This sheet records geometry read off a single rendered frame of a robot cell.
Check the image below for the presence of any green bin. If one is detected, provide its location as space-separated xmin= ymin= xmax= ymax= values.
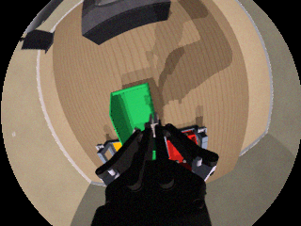
xmin=109 ymin=83 xmax=154 ymax=145

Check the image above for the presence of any red bin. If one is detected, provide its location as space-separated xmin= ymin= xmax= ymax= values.
xmin=166 ymin=130 xmax=198 ymax=170

